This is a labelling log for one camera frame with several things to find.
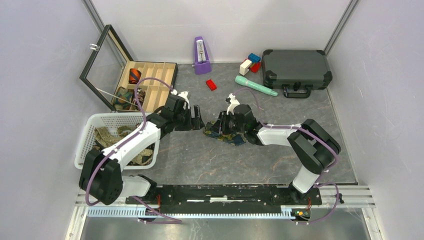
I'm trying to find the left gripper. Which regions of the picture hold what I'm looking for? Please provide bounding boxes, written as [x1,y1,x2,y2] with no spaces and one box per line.
[173,105,205,132]

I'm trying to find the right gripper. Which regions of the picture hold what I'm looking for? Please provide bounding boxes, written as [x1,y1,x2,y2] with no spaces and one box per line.
[209,110,247,135]

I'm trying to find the navy yellow floral tie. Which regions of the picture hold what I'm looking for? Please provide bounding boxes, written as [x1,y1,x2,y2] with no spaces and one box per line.
[203,121,247,146]

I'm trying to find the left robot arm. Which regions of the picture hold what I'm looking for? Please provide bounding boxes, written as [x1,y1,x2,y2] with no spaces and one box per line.
[79,91,205,206]

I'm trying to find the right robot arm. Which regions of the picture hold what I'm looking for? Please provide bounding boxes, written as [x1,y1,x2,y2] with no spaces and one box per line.
[211,104,342,204]

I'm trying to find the mint green flashlight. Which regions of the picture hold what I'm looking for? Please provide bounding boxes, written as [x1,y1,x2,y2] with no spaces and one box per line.
[234,75,278,97]

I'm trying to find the red toy brick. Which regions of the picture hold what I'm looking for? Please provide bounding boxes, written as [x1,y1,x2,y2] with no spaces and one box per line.
[205,79,217,91]

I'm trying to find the white toy block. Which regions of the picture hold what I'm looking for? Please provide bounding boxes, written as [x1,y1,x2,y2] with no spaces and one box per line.
[239,58,253,76]

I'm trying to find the red toy block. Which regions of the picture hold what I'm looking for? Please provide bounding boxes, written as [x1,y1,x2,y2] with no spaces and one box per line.
[249,62,261,73]

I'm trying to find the purple metronome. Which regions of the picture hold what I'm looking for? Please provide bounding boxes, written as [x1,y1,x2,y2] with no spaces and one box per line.
[193,36,212,75]

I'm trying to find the dark floral rolled tie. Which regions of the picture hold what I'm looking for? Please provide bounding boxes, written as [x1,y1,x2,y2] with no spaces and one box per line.
[132,88,146,111]

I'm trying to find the blue toy brick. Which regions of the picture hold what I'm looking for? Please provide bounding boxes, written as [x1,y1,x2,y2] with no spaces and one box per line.
[248,53,261,63]

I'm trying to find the dark grey carrying case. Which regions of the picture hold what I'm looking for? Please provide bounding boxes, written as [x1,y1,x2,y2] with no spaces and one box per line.
[261,49,333,99]

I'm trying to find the orange navy rolled tie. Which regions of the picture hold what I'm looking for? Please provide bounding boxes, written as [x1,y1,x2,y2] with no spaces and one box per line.
[128,68,142,85]

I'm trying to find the teal patterned rolled tie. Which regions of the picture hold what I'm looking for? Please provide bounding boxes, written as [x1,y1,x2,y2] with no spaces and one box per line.
[113,86,134,110]

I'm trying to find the wooden tie organizer box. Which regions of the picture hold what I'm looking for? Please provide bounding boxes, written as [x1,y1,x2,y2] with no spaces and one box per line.
[79,24,178,112]

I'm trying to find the olive green tie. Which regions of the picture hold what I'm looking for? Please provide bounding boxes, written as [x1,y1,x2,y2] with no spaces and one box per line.
[93,125,155,166]

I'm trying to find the white plastic basket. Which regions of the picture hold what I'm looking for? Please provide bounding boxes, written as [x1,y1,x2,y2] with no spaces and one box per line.
[74,112,161,170]

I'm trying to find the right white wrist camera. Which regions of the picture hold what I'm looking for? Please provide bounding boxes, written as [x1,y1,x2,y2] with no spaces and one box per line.
[225,93,240,115]

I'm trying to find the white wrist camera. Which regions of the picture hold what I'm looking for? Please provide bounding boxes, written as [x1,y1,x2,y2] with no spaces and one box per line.
[171,89,190,110]
[225,93,240,115]

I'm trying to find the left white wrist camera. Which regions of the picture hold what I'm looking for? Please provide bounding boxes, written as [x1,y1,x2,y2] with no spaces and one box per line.
[171,89,190,110]

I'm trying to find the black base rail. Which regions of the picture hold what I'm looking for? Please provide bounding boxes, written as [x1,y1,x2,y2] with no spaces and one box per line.
[141,184,323,214]

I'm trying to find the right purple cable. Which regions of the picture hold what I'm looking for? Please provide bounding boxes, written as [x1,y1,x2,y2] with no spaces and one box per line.
[231,87,341,226]

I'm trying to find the purple cable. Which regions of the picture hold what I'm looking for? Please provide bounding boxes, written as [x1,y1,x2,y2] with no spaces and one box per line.
[231,87,341,226]
[85,77,184,225]

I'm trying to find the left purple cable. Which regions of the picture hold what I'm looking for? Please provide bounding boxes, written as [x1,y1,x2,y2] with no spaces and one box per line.
[85,77,184,225]

